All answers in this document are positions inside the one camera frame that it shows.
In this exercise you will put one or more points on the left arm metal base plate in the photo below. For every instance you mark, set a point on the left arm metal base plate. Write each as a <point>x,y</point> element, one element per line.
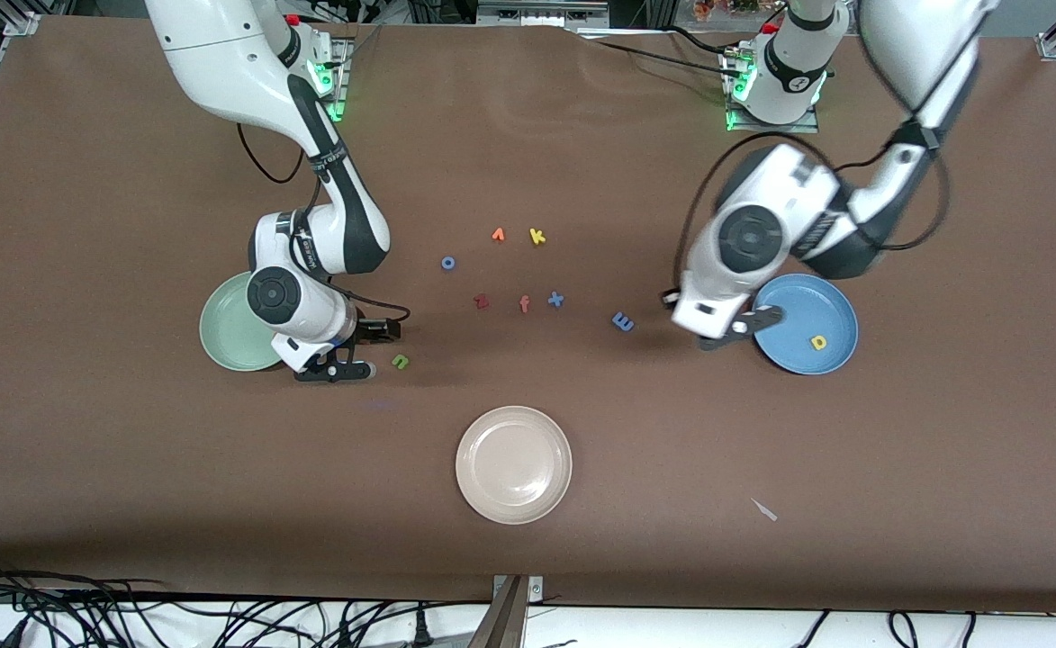
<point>798,129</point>

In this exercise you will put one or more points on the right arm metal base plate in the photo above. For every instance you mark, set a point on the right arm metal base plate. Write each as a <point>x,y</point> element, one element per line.
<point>344,81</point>

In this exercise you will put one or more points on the blue foam letter m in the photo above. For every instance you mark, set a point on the blue foam letter m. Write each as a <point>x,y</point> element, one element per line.
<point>623,321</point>

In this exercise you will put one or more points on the beige plate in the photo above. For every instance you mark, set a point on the beige plate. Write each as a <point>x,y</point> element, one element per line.
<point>513,464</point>

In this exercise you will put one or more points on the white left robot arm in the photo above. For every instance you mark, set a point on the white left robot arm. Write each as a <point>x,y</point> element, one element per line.
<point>748,238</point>

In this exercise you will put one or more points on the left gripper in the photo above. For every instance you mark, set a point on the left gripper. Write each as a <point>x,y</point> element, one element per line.
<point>667,292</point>

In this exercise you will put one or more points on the metal camera post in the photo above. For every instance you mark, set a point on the metal camera post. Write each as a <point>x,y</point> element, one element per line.
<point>502,625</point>

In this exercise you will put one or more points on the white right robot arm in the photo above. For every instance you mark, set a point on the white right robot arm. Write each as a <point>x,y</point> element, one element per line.
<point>221,54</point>

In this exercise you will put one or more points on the green plate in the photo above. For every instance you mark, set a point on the green plate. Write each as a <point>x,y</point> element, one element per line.
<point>221,328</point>

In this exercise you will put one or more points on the small white paper scrap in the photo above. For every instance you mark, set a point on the small white paper scrap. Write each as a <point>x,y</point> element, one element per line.
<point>764,509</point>

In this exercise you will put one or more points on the silver aluminium rail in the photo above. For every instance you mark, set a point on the silver aluminium rail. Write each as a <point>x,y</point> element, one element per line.
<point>541,11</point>

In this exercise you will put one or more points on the black power plug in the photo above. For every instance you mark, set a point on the black power plug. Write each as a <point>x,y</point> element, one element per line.
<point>419,627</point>

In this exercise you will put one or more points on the brown table cover mat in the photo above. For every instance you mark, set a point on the brown table cover mat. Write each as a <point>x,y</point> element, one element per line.
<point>131,468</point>

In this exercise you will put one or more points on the silver clamp bracket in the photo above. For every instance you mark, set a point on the silver clamp bracket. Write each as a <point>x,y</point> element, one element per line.
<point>536,588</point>

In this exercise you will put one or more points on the blue plate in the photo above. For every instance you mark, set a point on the blue plate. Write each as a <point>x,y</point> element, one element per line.
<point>798,355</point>

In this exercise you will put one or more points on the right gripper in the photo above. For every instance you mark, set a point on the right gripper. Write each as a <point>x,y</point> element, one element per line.
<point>372,330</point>

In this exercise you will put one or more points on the orange background clutter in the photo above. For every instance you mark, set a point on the orange background clutter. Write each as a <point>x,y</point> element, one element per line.
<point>726,7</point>

